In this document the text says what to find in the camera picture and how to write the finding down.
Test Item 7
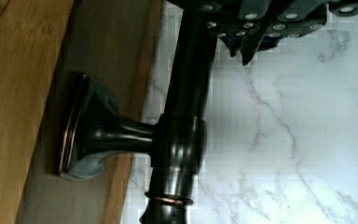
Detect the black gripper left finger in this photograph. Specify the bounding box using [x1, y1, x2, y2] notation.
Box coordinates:
[199, 0, 328, 64]

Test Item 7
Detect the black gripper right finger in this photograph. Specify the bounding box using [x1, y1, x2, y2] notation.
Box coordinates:
[328, 0, 358, 17]

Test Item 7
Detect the dark bronze drawer handle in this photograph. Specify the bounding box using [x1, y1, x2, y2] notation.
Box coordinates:
[59, 9, 216, 224]

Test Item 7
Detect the wooden drawer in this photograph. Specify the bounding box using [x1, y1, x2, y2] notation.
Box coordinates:
[0, 0, 163, 224]

